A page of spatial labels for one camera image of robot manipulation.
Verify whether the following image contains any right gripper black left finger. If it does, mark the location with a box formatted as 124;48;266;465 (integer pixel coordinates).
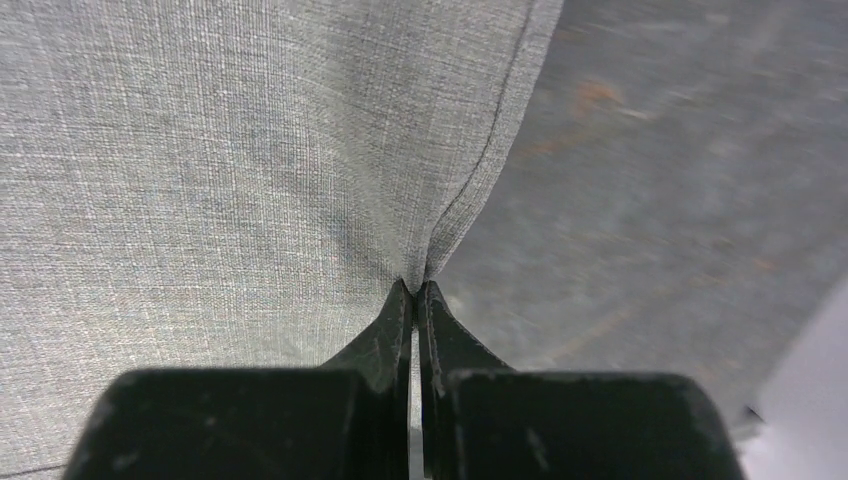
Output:
64;282;414;479

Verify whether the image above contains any grey cloth napkin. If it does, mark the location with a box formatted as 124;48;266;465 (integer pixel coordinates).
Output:
1;1;562;479

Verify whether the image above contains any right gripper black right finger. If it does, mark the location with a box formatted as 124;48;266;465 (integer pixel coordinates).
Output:
417;282;744;479

